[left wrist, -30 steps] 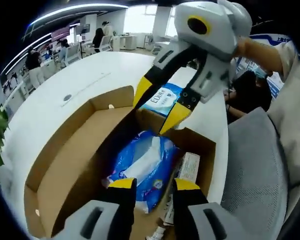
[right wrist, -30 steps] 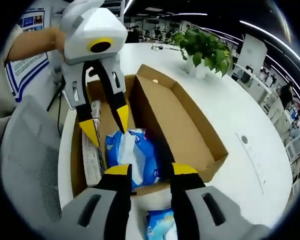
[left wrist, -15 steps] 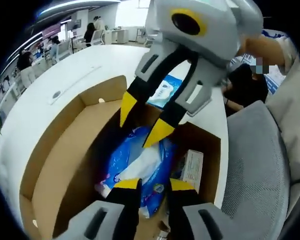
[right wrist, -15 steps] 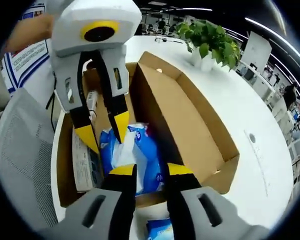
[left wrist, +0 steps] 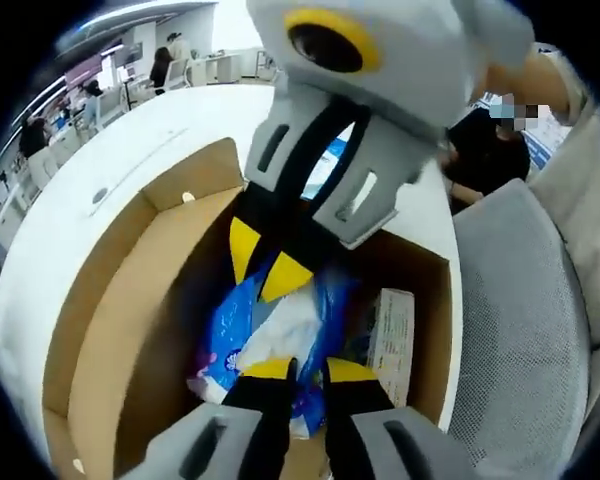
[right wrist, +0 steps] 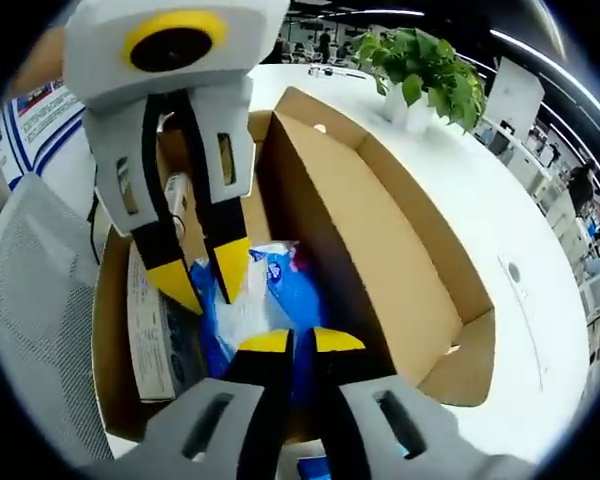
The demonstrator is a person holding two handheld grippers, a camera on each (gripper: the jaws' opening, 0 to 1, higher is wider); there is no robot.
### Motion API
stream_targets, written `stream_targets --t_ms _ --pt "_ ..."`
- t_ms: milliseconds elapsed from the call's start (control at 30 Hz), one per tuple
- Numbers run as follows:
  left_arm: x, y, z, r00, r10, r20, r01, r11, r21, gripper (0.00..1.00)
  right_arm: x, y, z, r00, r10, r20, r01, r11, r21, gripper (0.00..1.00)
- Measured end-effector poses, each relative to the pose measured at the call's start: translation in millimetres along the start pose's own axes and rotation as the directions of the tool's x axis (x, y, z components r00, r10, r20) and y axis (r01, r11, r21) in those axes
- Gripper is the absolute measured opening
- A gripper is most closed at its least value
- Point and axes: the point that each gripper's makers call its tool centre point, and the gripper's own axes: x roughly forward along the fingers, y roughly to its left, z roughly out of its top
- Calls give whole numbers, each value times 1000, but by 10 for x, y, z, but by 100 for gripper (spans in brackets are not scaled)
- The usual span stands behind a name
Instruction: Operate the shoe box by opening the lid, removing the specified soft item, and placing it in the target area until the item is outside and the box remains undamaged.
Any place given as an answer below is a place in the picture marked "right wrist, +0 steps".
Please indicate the potted green plant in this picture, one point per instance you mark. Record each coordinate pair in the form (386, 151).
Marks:
(420, 60)

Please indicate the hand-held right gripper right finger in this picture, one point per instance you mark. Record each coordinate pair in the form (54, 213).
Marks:
(350, 400)

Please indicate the grey mesh office chair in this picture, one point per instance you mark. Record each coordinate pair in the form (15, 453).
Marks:
(35, 300)

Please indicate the brown cardboard shoe box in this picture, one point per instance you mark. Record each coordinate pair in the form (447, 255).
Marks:
(380, 240)

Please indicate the blue bordered printed board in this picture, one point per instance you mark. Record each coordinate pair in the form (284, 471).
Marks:
(45, 120)

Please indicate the white spray bottle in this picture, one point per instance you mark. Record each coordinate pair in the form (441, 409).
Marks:
(176, 190)

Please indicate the blue soft tissue pack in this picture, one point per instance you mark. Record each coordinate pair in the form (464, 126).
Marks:
(290, 295)

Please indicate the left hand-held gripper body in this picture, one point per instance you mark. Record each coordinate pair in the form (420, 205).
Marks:
(105, 75)

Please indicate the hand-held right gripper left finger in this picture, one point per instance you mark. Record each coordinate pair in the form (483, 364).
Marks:
(260, 390)

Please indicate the small white blue box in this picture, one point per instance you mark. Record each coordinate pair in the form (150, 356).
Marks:
(150, 340)

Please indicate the small silver tool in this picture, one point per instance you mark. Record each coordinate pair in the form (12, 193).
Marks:
(330, 72)

